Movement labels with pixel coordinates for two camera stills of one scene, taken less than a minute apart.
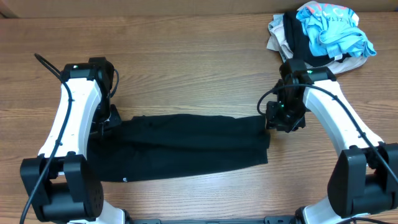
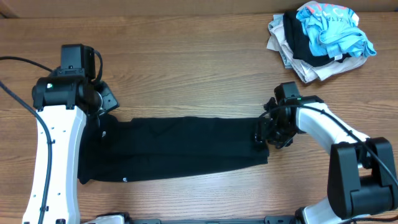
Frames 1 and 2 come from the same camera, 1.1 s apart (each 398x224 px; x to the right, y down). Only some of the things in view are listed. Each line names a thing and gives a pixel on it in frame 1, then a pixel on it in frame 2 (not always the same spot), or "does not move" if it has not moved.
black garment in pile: x=299 y=42 does not move
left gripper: x=109 y=119 -> x=104 y=104
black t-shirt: x=166 y=145 does not move
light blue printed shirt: x=332 y=30 does not move
